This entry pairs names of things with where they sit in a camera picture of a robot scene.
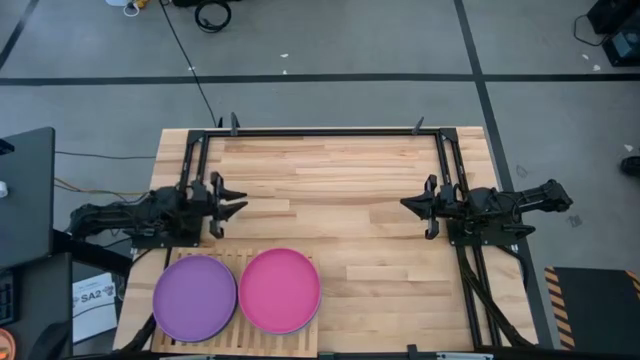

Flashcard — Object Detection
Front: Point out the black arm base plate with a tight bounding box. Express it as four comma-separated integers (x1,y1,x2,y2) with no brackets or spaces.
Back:
446,219,535,247
130,227,204,250

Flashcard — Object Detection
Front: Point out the black aluminium table frame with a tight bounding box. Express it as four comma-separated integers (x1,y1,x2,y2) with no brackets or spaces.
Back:
180,127,539,351

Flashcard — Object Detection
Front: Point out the yellow green cable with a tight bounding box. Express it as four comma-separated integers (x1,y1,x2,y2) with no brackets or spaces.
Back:
54,177,151,197

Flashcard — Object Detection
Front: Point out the black equipment box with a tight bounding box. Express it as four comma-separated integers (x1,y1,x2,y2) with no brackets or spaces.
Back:
587,0,640,69

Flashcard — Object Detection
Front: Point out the coiled black cable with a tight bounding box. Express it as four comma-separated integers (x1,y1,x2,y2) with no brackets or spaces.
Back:
193,0,233,34

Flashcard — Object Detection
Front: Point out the magenta plate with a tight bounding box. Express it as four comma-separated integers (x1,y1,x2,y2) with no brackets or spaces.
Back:
237,247,322,336

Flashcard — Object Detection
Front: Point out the black office chair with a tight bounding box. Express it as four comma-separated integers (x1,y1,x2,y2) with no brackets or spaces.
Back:
28,319,72,360

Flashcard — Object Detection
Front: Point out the purple plate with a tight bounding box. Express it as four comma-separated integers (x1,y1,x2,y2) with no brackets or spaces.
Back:
151,253,239,344

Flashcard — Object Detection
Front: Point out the long black floor cable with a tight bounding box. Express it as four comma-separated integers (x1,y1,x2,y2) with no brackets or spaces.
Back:
158,0,224,129

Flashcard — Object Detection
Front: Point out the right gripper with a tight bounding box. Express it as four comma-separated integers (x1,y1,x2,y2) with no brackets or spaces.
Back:
399,173,459,241

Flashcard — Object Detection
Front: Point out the black mat with hazard stripes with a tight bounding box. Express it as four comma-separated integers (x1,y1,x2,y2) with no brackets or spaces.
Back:
544,266,640,351

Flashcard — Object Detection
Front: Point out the black desk top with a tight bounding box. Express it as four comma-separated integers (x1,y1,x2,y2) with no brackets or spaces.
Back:
0,126,56,271

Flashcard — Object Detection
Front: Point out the wooden slatted shelf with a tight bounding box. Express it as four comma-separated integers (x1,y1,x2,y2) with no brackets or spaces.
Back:
149,246,320,359

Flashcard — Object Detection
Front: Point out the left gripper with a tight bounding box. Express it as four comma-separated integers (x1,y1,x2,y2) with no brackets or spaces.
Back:
191,171,249,241

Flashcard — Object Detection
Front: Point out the thin grey cable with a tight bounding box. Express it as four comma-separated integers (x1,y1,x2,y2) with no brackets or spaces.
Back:
54,150,157,161

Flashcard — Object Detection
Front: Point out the orange round object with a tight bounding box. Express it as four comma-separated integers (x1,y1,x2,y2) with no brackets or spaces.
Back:
0,327,17,360

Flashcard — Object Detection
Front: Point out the person's shoe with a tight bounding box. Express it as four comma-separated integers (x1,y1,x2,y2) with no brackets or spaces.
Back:
619,155,640,177

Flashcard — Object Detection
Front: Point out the white paper sheet SA2 print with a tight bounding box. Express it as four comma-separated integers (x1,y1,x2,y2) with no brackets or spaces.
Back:
72,272,119,344

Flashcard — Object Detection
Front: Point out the dark grey cabinet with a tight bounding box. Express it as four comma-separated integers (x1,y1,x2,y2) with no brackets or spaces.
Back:
0,252,74,346

